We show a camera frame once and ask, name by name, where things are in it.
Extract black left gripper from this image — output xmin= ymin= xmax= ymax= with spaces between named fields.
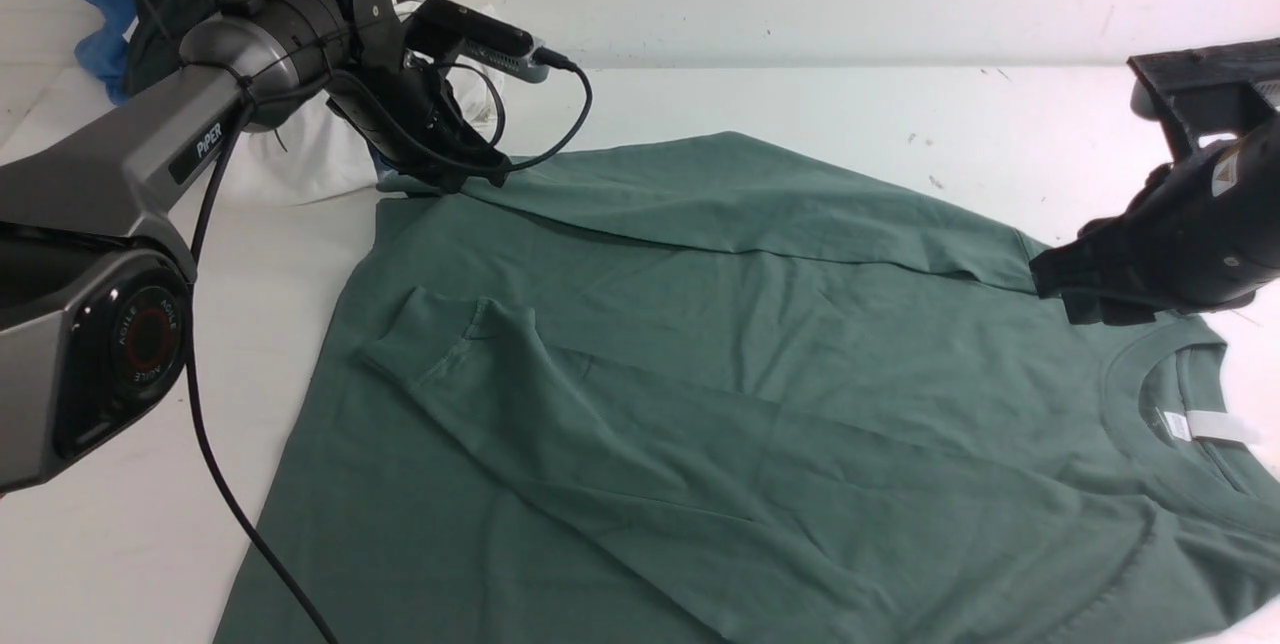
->
xmin=328 ymin=47 xmax=513 ymax=195

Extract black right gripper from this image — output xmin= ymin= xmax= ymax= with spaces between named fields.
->
xmin=1030 ymin=117 xmax=1279 ymax=326

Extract green long sleeve shirt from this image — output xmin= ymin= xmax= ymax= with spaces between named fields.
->
xmin=259 ymin=133 xmax=1279 ymax=643

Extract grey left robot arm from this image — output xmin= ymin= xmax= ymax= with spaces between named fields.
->
xmin=1 ymin=0 xmax=539 ymax=493

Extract white crumpled shirt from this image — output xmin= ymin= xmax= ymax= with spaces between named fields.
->
xmin=218 ymin=58 xmax=507 ymax=207

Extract blue crumpled garment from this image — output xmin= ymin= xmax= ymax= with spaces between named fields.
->
xmin=74 ymin=0 xmax=138 ymax=106

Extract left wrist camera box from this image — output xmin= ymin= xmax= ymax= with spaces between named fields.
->
xmin=404 ymin=0 xmax=550 ymax=85

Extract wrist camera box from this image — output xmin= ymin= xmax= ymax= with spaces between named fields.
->
xmin=404 ymin=0 xmax=550 ymax=85
xmin=1126 ymin=38 xmax=1279 ymax=160

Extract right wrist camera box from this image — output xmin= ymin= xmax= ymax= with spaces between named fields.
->
xmin=1126 ymin=38 xmax=1279 ymax=160

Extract black left camera cable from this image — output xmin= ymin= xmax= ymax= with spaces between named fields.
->
xmin=186 ymin=46 xmax=594 ymax=644

